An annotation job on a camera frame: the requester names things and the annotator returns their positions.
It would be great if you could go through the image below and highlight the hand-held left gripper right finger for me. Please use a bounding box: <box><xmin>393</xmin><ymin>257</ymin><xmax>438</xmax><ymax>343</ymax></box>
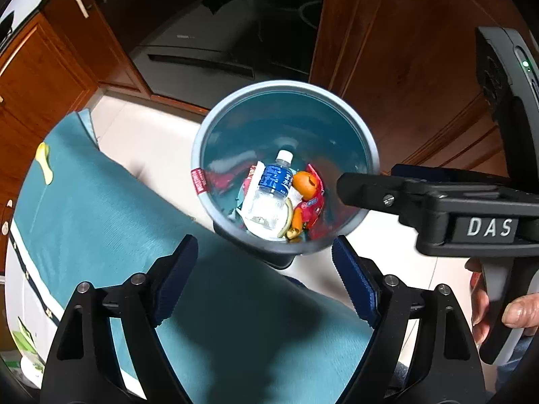
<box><xmin>331</xmin><ymin>236</ymin><xmax>485</xmax><ymax>404</ymax></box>

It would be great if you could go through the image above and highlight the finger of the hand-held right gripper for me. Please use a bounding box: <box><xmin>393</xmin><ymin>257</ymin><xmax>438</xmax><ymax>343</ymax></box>
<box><xmin>337</xmin><ymin>172</ymin><xmax>431</xmax><ymax>220</ymax></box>
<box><xmin>389</xmin><ymin>164</ymin><xmax>512</xmax><ymax>187</ymax></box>

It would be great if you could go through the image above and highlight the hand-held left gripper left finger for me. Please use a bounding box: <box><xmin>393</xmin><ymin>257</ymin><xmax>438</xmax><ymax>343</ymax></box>
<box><xmin>40</xmin><ymin>234</ymin><xmax>198</xmax><ymax>404</ymax></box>

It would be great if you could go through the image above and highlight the bright red snack bag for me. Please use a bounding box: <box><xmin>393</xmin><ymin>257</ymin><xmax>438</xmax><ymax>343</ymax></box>
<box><xmin>292</xmin><ymin>164</ymin><xmax>328</xmax><ymax>238</ymax></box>

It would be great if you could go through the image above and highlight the orange peel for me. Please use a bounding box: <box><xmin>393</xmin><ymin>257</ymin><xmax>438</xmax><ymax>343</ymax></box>
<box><xmin>290</xmin><ymin>164</ymin><xmax>323</xmax><ymax>240</ymax></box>

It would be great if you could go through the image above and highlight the banana peel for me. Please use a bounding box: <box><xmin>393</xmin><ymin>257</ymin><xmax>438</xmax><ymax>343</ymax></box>
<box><xmin>278</xmin><ymin>198</ymin><xmax>303</xmax><ymax>241</ymax></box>

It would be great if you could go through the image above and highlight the clear plastic water bottle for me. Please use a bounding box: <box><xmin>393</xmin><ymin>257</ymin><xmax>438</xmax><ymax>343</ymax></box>
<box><xmin>243</xmin><ymin>149</ymin><xmax>295</xmax><ymax>232</ymax></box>

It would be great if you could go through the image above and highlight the dark red snack bag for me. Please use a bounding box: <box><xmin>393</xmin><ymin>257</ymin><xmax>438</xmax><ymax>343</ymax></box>
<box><xmin>206</xmin><ymin>170</ymin><xmax>237</xmax><ymax>192</ymax></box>

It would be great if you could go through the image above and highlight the blue round waste bin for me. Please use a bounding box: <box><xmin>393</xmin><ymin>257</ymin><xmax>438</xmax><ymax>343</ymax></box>
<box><xmin>190</xmin><ymin>80</ymin><xmax>380</xmax><ymax>269</ymax></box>

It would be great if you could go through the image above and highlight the yellow peel piece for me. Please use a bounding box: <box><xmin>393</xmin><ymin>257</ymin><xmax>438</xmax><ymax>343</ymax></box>
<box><xmin>36</xmin><ymin>142</ymin><xmax>55</xmax><ymax>184</ymax></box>

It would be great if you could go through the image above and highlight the person's right hand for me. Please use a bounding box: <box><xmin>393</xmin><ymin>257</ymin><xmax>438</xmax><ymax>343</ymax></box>
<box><xmin>465</xmin><ymin>259</ymin><xmax>539</xmax><ymax>346</ymax></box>

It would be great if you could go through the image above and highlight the teal white star-striped tablecloth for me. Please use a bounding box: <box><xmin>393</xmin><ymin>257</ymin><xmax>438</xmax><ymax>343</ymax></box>
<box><xmin>0</xmin><ymin>109</ymin><xmax>380</xmax><ymax>404</ymax></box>

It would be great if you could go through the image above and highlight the light green wrapper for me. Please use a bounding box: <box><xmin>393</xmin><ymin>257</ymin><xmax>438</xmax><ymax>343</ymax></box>
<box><xmin>10</xmin><ymin>317</ymin><xmax>47</xmax><ymax>375</ymax></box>

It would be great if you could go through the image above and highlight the wooden drawer cabinet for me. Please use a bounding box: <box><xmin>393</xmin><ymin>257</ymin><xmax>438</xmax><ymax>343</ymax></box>
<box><xmin>0</xmin><ymin>164</ymin><xmax>26</xmax><ymax>262</ymax></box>

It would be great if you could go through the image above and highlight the built-in black oven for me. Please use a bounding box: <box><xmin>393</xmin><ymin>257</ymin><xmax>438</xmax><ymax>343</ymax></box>
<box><xmin>90</xmin><ymin>0</ymin><xmax>329</xmax><ymax>112</ymax></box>

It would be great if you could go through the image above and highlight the wooden double-door cabinet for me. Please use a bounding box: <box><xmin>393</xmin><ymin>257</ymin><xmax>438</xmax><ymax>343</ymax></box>
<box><xmin>0</xmin><ymin>12</ymin><xmax>99</xmax><ymax>220</ymax></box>

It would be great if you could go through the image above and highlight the narrow wooden cabinet door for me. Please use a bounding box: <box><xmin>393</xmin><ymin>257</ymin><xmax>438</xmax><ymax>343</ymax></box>
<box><xmin>42</xmin><ymin>0</ymin><xmax>148</xmax><ymax>93</ymax></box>

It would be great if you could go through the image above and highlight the kitchen countertop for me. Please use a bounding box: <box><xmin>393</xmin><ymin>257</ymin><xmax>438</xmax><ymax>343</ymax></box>
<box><xmin>0</xmin><ymin>0</ymin><xmax>81</xmax><ymax>51</ymax></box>

